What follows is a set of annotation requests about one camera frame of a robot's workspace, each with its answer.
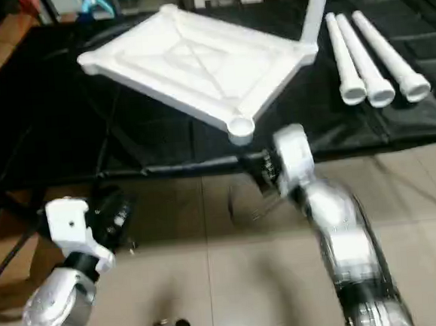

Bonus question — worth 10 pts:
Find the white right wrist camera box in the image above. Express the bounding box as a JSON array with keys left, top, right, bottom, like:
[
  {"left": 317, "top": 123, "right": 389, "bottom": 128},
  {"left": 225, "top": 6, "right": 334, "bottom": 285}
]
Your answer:
[{"left": 264, "top": 123, "right": 318, "bottom": 200}]

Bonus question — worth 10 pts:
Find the light blue hanger hook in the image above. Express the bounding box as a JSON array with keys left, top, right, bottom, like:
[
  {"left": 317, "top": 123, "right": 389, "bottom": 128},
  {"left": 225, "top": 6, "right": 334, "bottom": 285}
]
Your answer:
[{"left": 77, "top": 0, "right": 117, "bottom": 22}]

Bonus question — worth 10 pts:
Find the black work mat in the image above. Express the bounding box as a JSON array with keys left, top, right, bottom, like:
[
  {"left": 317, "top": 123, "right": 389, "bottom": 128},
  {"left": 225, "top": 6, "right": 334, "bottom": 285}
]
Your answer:
[{"left": 0, "top": 0, "right": 436, "bottom": 192}]

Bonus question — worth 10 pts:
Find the white plastic table leg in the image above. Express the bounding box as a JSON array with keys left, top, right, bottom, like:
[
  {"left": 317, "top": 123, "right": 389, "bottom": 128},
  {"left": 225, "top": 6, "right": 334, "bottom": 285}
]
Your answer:
[
  {"left": 324, "top": 11, "right": 368, "bottom": 108},
  {"left": 351, "top": 5, "right": 434, "bottom": 108},
  {"left": 296, "top": 0, "right": 337, "bottom": 51},
  {"left": 336, "top": 10, "right": 397, "bottom": 111}
]

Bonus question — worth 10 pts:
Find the white plastic table top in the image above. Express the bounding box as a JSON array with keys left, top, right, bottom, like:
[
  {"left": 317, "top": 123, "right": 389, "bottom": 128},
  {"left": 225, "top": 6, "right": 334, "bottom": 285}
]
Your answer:
[{"left": 73, "top": 0, "right": 327, "bottom": 158}]

